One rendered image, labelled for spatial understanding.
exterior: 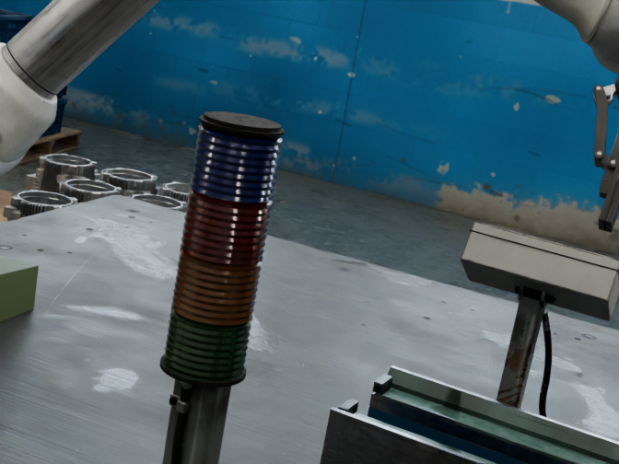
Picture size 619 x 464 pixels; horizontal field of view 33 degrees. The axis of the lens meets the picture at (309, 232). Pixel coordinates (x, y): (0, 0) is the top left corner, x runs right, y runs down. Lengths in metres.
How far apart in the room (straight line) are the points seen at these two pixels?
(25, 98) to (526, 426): 0.84
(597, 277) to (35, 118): 0.82
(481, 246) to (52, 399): 0.52
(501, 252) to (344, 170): 5.74
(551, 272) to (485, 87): 5.47
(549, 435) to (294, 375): 0.45
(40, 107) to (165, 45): 5.87
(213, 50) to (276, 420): 6.06
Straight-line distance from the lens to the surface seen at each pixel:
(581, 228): 6.61
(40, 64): 1.53
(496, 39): 6.60
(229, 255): 0.72
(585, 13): 1.47
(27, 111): 1.54
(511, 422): 1.09
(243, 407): 1.29
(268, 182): 0.72
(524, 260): 1.18
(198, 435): 0.78
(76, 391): 1.28
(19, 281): 1.48
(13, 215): 3.09
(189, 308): 0.74
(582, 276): 1.17
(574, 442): 1.08
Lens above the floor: 1.32
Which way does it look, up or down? 14 degrees down
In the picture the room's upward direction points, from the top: 10 degrees clockwise
